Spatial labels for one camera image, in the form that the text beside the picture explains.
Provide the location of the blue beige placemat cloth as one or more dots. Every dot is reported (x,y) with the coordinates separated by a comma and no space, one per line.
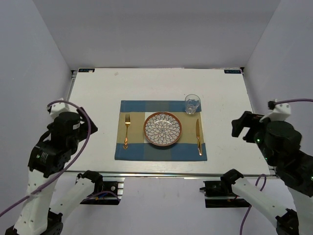
(139,149)

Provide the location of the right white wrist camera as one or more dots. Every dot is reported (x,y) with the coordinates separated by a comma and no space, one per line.
(278,112)

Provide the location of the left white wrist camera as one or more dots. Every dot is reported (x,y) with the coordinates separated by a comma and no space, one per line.
(57,108)

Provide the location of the blue corner label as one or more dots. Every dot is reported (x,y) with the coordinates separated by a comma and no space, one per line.
(88,70)
(232,71)

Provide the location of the left blue corner label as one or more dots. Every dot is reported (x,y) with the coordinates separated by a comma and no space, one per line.
(88,70)

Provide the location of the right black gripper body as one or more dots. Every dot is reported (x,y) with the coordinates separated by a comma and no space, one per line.
(266,151)

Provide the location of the floral patterned ceramic bowl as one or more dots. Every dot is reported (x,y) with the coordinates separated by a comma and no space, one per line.
(162,129)

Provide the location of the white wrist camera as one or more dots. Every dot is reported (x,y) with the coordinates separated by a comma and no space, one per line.
(57,108)
(278,112)

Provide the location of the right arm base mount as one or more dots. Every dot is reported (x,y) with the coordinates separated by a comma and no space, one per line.
(216,195)

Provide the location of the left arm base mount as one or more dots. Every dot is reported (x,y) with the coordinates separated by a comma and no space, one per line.
(106,192)

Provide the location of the right blue corner label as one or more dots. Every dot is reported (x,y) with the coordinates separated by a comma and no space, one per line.
(232,71)

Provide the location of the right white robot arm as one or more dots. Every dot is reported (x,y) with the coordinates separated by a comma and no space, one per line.
(290,209)

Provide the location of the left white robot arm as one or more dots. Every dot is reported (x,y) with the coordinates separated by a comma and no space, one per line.
(47,162)

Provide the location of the clear drinking glass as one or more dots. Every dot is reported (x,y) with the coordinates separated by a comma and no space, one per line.
(192,102)

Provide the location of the gold knife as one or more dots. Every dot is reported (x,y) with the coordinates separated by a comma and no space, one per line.
(198,136)

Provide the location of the gold fork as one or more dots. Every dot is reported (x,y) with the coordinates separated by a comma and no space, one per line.
(127,124)

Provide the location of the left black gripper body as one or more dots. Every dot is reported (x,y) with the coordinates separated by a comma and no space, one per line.
(74,144)

